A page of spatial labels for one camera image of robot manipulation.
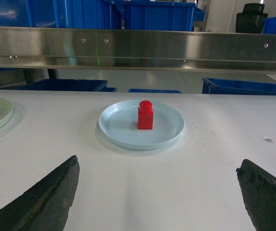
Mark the red toy block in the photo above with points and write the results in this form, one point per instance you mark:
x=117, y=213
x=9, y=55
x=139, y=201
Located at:
x=145, y=115

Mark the blue bin lower right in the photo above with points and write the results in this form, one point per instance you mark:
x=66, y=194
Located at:
x=237, y=87

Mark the blue bin upper shelf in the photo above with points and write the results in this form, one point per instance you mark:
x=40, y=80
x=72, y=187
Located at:
x=161, y=15

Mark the blue bin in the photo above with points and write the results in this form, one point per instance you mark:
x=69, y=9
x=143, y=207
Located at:
x=237, y=87
x=64, y=85
x=152, y=91

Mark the stainless steel rack beam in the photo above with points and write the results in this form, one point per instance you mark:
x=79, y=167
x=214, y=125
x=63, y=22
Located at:
x=30, y=47

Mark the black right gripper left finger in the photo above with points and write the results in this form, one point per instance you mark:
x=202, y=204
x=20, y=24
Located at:
x=44, y=206

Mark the blue bin lower left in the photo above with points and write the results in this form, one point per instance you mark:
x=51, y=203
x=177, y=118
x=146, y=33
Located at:
x=64, y=85

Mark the blue bin lower middle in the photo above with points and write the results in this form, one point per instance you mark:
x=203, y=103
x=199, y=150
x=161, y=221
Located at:
x=152, y=91

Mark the light blue plate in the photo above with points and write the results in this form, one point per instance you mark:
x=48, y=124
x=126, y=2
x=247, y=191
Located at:
x=119, y=124

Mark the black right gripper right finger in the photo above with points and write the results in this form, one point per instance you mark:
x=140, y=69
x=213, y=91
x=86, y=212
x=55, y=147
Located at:
x=258, y=188

